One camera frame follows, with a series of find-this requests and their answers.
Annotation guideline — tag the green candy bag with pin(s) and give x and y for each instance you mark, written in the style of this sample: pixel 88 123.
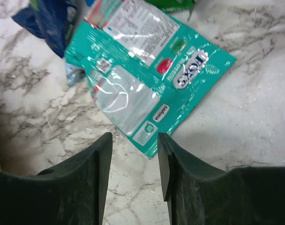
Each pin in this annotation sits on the green candy bag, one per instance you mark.
pixel 171 6

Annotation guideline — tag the blue Burts chips bag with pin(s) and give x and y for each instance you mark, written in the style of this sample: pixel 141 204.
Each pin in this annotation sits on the blue Burts chips bag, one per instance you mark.
pixel 50 20

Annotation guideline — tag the blue M&M's packet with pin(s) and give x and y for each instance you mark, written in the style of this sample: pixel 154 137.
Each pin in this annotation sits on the blue M&M's packet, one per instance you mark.
pixel 73 74

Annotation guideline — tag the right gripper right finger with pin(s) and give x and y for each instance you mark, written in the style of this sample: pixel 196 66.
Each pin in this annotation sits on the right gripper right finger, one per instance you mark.
pixel 198 193

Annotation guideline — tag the teal Fox's candy bag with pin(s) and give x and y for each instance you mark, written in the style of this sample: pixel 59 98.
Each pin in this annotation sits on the teal Fox's candy bag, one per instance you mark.
pixel 146 71

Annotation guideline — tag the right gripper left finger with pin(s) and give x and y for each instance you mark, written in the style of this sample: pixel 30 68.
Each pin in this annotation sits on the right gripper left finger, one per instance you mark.
pixel 72 192

